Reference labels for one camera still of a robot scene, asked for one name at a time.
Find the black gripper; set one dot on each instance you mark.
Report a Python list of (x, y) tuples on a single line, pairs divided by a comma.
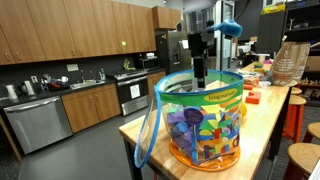
[(200, 41)]

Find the red foam arch block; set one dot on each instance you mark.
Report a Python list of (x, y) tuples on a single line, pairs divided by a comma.
[(253, 97)]

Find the brown paper bag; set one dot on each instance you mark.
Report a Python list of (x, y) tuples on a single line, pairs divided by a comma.
[(290, 63)]

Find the stainless steel refrigerator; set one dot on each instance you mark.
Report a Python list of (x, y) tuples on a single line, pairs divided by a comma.
[(173, 50)]

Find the narrow wooden lower cabinet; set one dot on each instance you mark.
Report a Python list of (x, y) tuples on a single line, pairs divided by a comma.
[(155, 80)]

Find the orange carrot toy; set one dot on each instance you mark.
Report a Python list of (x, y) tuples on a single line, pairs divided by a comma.
[(248, 87)]

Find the black microwave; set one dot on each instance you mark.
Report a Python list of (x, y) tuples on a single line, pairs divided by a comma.
[(148, 63)]

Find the stacked coloured bowls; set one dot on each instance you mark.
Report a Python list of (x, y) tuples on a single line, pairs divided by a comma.
[(259, 66)]

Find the wooden cabinet above refrigerator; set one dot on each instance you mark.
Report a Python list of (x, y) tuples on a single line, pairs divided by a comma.
[(166, 17)]

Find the white bowl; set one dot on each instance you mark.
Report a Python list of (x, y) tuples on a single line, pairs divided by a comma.
[(265, 83)]

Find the stainless steel oven range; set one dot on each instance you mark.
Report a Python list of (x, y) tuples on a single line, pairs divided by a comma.
[(133, 93)]

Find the green sticker on cabinet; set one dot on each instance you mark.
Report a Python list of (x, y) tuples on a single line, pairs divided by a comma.
[(123, 43)]

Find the round wooden stool red legs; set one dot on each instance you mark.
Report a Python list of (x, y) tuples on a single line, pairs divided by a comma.
[(301, 156), (295, 90), (297, 100), (313, 130)]

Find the soap bottle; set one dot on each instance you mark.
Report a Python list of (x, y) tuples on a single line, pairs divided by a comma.
[(102, 75)]

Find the black shelving unit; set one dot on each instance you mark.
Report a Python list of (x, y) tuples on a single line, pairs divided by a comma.
[(301, 33)]

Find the cardboard box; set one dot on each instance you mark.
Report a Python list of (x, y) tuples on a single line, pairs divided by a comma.
[(313, 63)]

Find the kitchen sink with faucet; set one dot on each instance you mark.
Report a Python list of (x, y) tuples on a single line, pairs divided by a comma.
[(85, 84)]

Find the wooden lower cabinet under sink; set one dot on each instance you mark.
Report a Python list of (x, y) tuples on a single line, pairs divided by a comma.
[(90, 106)]

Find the wooden upper kitchen cabinets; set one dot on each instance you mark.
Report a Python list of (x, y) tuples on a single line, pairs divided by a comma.
[(76, 28)]

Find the dish rack with dishes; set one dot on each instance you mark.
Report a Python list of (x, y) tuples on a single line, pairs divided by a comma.
[(55, 83)]

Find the stainless steel dishwasher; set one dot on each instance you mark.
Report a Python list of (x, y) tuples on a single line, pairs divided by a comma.
[(38, 123)]

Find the white paper towel roll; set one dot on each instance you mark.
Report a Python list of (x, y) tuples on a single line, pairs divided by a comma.
[(11, 91)]

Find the green wall plant figure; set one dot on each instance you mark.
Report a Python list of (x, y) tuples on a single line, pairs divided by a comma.
[(126, 64)]

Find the white paper on wall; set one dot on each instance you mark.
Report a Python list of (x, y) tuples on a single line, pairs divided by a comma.
[(72, 67)]

